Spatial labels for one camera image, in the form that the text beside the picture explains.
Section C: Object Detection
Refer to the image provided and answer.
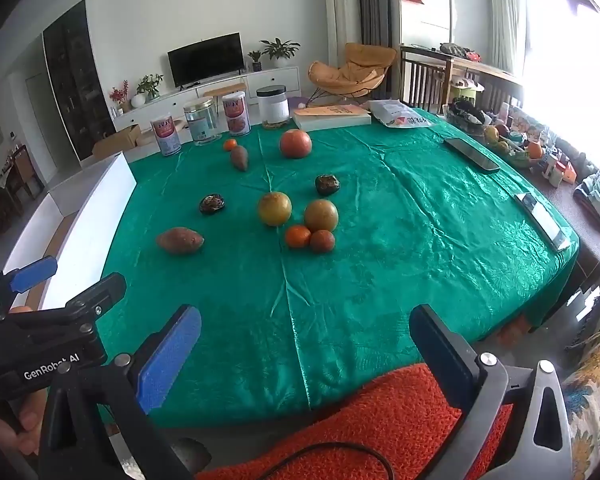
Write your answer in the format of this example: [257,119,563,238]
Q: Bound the brownish green pear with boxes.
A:
[304,199,339,233]

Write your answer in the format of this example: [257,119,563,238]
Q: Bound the floral sofa cover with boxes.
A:
[562,310,600,480]

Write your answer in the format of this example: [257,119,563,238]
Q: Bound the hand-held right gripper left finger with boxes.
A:
[39,304,203,480]

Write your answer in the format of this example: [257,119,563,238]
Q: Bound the white television cabinet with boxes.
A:
[111,66,301,133]

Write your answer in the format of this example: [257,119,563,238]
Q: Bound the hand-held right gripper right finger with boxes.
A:
[409,304,576,480]

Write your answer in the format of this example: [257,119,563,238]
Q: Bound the standing air conditioner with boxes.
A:
[322,0,363,68]

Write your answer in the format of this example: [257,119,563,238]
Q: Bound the clear glass jar gold lid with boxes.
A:
[183,97,223,147]

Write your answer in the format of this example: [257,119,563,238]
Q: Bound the basket of fruit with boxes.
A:
[482,125,546,168]

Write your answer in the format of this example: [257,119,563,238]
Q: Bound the white window curtain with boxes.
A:
[487,0,528,78]

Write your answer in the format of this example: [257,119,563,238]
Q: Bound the dark wooden chair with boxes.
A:
[399,44,526,116]

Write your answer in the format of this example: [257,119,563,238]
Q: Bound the grey curtain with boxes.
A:
[352,0,396,96]

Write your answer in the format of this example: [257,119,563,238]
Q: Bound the dark brown water chestnut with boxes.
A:
[315,174,341,197]

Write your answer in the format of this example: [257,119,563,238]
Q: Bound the wooden stool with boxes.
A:
[202,82,248,103]

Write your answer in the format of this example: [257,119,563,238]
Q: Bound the wooden dining chair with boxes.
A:
[0,145,43,201]

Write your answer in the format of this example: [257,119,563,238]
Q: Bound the brown cardboard box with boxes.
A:
[92,124,143,158]

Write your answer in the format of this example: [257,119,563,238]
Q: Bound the yellow green pear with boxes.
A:
[257,191,293,227]

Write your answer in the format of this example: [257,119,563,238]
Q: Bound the orange lounge chair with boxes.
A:
[308,42,398,103]

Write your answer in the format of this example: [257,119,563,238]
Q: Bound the grey phone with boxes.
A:
[514,192,572,252]

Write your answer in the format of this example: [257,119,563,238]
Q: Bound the white cardboard box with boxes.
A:
[2,152,138,311]

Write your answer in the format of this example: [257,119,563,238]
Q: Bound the white plastic bag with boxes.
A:
[367,99,433,129]

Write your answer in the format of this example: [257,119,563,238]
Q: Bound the black lid jar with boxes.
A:
[256,85,290,131]

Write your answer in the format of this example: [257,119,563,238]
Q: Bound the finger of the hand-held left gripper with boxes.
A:
[0,255,59,320]
[64,272,128,335]

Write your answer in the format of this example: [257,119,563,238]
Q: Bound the red label can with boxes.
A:
[222,95,252,137]
[150,115,182,157]

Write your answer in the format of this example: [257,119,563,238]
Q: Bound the person's left hand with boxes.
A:
[0,390,49,457]

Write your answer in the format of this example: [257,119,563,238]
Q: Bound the reddish brown round fruit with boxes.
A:
[309,229,336,253]

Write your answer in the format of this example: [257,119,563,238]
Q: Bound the black cable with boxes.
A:
[260,442,396,480]

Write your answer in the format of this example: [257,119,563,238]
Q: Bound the dark glass cabinet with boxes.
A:
[42,0,116,161]

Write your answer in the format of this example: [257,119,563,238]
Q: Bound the red flowers in vase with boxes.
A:
[109,80,131,115]

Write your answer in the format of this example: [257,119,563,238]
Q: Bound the large green potted plant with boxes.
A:
[260,37,301,68]

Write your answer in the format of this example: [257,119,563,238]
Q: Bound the green tablecloth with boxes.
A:
[97,105,581,428]

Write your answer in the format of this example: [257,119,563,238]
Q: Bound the black television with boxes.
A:
[167,32,245,88]

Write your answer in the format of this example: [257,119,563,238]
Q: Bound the dark brown mangosteen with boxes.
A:
[199,194,227,216]

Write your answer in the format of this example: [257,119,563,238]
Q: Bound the green plant in white vase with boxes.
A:
[130,74,165,109]

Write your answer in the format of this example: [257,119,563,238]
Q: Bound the red apple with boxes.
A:
[279,129,313,159]

